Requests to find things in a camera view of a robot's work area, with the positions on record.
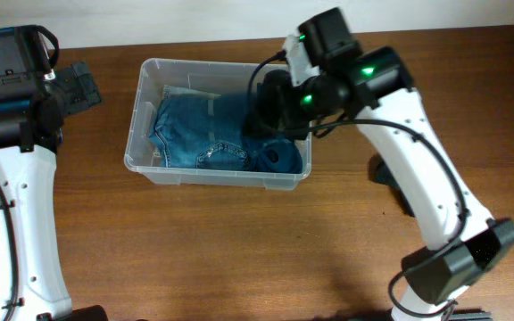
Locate black garment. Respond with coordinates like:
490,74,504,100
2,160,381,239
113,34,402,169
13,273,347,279
368,154,415,218
242,70,291,138

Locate light blue jeans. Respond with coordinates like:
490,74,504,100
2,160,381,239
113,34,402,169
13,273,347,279
162,85,220,100

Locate dark blue jeans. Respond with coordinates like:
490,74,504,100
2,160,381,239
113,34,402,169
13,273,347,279
149,94,250,171

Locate teal blue garment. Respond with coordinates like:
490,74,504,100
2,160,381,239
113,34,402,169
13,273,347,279
243,136,303,174

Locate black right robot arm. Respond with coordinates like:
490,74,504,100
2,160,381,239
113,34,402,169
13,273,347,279
284,8,514,320

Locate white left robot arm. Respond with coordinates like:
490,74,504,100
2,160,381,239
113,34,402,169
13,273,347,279
0,62,107,320

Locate clear plastic storage container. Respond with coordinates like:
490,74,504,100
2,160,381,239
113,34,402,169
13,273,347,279
123,57,313,192

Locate black right camera cable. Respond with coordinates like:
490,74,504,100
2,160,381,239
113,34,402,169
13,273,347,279
246,49,470,318

